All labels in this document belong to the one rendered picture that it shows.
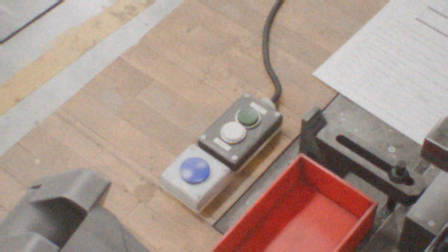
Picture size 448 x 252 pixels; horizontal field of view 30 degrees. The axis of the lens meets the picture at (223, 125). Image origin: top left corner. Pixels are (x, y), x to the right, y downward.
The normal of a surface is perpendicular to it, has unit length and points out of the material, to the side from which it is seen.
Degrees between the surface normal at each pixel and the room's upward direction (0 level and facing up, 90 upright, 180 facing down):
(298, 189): 0
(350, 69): 1
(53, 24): 0
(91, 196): 18
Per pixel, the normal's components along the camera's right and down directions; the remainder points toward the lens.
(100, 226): 0.25, -0.43
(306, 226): -0.02, -0.59
